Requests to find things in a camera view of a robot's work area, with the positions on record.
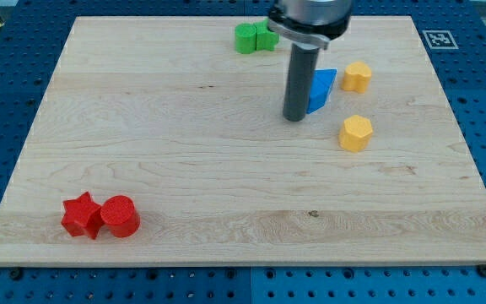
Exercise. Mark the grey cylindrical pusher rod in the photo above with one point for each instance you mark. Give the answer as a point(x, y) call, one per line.
point(302, 65)

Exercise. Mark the blue cube block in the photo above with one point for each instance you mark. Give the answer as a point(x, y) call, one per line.
point(321, 88)

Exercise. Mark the yellow hexagon block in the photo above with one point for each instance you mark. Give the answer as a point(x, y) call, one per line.
point(355, 133)

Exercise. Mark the green star block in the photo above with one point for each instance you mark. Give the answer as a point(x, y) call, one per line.
point(266, 40)

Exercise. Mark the yellow heart block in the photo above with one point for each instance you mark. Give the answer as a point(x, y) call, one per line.
point(356, 77)

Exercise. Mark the green cylinder block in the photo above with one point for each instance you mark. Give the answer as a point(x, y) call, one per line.
point(245, 38)

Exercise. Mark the white fiducial marker tag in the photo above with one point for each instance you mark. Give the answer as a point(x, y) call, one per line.
point(440, 40)

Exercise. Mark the wooden board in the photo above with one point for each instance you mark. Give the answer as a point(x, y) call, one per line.
point(165, 111)

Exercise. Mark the red cylinder block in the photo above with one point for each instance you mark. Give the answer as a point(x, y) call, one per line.
point(120, 216)

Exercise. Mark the red star block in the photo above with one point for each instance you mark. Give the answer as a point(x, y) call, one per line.
point(82, 216)

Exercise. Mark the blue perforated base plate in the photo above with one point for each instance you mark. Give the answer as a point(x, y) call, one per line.
point(31, 41)

